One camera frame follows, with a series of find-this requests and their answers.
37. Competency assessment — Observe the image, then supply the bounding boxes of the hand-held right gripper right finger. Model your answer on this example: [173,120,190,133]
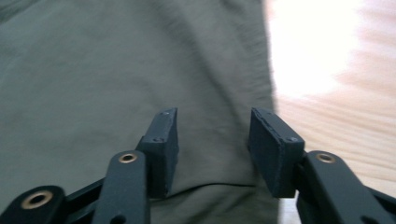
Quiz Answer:
[247,106,306,199]

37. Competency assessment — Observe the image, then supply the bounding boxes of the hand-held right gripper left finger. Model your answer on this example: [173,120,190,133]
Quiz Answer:
[135,106,180,199]

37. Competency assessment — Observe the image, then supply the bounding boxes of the olive green shorts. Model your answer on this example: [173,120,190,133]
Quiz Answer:
[0,0,280,224]

